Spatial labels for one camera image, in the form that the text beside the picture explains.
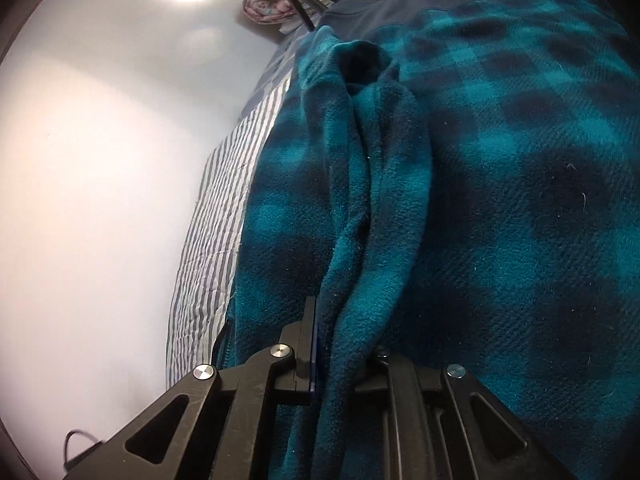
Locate blue white patterned blanket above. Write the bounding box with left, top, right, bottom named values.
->
left=250, top=0, right=588, bottom=111

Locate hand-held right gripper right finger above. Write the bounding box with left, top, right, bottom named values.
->
left=355, top=345, right=576, bottom=480

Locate grey striped bed cover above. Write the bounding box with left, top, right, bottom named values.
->
left=165, top=80, right=301, bottom=391

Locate floral pillow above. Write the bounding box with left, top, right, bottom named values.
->
left=242, top=0, right=313, bottom=36

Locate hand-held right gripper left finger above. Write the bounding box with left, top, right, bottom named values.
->
left=62, top=296, right=321, bottom=480

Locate teal plaid fleece jacket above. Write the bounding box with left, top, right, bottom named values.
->
left=212, top=0, right=640, bottom=480

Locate black tripod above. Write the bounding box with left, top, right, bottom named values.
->
left=277, top=0, right=343, bottom=31

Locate black cable loop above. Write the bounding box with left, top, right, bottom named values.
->
left=61, top=429, right=107, bottom=472

